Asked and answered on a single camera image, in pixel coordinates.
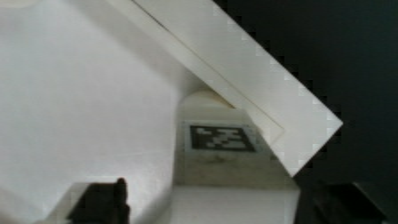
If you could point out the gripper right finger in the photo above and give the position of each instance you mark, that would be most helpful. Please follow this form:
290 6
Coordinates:
344 203

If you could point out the white square table top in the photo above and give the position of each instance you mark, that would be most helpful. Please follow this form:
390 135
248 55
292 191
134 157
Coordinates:
91 87

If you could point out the white table leg with tag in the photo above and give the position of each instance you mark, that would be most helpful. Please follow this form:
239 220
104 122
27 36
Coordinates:
234 186

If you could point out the white U-shaped fence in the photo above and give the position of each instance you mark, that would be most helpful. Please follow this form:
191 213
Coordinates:
290 114

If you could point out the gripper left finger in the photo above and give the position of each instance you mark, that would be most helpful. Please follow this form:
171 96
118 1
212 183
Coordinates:
102 207

